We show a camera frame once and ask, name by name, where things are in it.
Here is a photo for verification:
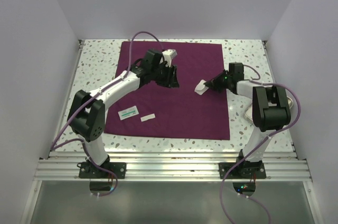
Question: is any aluminium rail frame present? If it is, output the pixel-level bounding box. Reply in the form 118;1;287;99
21;39;321;223

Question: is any small white bandage strip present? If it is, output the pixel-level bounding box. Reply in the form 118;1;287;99
140;114;156;122

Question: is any purple cloth mat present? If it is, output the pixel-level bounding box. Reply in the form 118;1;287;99
105;42;230;141

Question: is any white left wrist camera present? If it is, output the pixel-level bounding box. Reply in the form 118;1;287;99
162;49;177;67

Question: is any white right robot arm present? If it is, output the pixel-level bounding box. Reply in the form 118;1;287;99
203;62;291;178

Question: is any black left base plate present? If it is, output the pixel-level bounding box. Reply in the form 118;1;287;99
77;161;127;179

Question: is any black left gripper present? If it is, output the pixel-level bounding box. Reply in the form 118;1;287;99
151;62;179;88

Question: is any steel instrument tray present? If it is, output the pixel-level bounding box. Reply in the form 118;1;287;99
243;96;294;120

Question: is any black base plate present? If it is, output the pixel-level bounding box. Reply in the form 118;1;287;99
219;161;267;179
77;161;127;179

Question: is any white green suture packet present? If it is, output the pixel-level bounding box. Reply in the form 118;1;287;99
118;106;139;120

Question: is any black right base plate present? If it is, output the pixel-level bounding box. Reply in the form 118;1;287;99
219;161;267;179

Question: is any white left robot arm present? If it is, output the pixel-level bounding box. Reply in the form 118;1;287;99
67;49;179;178

